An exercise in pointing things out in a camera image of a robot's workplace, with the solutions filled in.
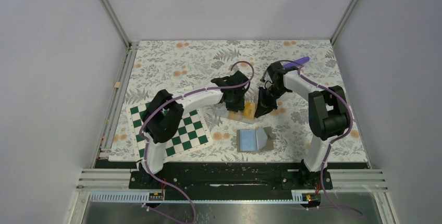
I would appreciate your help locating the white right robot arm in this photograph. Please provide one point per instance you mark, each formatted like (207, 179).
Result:
(329, 116)

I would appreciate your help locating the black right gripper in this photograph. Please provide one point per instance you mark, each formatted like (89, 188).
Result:
(264, 107)

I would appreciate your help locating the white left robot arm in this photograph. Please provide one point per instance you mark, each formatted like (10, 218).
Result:
(161, 119)

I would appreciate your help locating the green white chessboard mat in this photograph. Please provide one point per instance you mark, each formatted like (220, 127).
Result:
(192, 134)

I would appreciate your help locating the purple cylindrical tool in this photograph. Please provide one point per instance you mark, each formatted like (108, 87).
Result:
(296, 63)

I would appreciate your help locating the floral patterned table mat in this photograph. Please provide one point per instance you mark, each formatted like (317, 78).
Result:
(188, 65)

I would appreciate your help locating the gold VIP card stack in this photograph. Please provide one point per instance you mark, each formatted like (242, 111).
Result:
(249, 110)

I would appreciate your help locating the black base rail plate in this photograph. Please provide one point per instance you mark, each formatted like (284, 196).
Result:
(238, 181)

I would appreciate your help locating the clear acrylic card box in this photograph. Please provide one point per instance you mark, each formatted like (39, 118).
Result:
(220, 110)

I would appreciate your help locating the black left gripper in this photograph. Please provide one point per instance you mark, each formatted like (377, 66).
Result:
(238, 107)

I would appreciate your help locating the grey card holder wallet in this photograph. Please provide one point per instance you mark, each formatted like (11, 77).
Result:
(255, 140)

